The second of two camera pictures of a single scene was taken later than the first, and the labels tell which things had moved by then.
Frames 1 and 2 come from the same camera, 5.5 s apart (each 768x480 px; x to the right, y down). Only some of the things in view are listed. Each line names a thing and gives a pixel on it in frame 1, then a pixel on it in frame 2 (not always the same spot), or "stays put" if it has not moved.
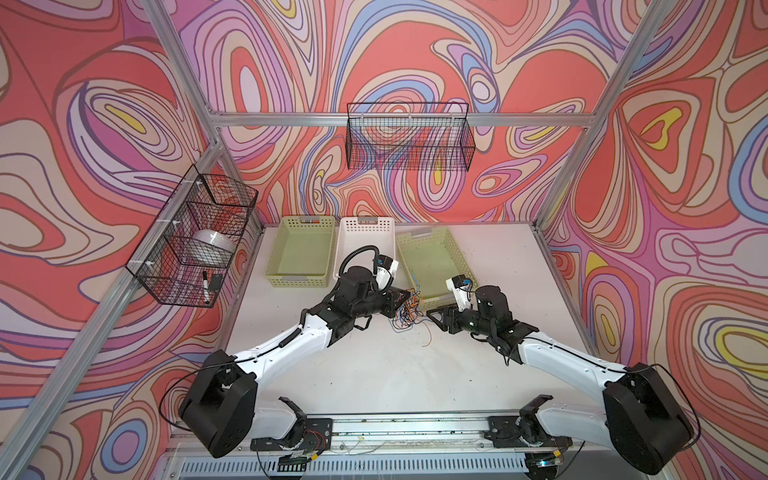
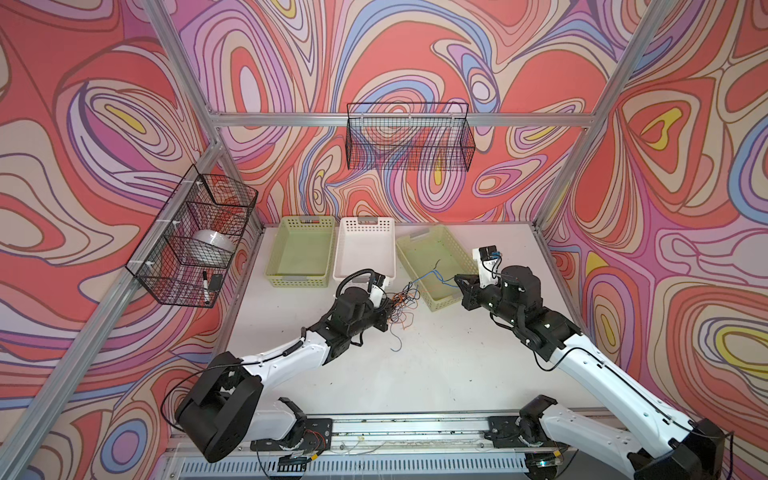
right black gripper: x=447 y=315 → x=469 y=288
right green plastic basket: x=431 y=258 stays put
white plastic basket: x=357 y=232 stays put
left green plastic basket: x=302 y=252 stays put
